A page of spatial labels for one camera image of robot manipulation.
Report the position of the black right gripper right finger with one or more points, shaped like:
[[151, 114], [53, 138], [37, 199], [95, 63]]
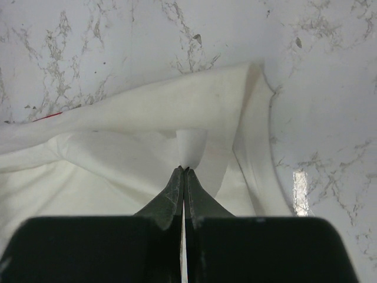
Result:
[[224, 248]]

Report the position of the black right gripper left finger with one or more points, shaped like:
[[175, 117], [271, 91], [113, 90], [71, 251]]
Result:
[[143, 247]]

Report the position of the white t shirt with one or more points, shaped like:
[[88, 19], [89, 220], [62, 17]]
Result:
[[113, 157]]

